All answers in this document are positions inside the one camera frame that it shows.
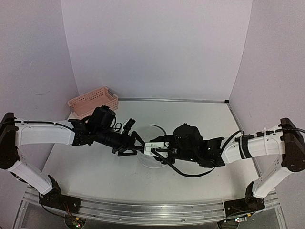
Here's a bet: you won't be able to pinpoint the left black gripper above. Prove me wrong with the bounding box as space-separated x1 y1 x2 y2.
95 126 146 157

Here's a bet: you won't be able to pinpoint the white mesh laundry bag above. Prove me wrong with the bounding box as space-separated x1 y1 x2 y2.
133 125 168 169

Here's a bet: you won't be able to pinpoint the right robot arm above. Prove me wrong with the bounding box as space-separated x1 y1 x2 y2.
144 118 305 211

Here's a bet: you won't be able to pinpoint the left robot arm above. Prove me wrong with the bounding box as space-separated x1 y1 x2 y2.
21 143 147 200

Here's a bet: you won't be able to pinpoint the pink plastic basket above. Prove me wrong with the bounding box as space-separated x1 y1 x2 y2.
67 86 119 119

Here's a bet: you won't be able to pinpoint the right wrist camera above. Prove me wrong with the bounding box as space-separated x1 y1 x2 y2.
143 142 170 158

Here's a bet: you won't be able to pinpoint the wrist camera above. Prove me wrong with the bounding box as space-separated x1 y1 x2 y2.
143 142 170 158
120 118 136 134

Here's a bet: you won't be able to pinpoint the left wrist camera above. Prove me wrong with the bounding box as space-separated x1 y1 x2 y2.
120 118 136 134

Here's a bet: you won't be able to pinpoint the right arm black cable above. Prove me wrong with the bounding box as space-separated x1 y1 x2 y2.
152 130 246 178

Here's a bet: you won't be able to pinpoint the aluminium front rail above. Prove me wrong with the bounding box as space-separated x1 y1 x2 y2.
14 195 286 229

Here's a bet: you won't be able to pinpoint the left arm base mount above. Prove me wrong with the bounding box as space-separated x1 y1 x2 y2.
39 175 81 213

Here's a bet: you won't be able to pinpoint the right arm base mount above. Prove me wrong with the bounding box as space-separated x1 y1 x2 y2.
224 182 265 219

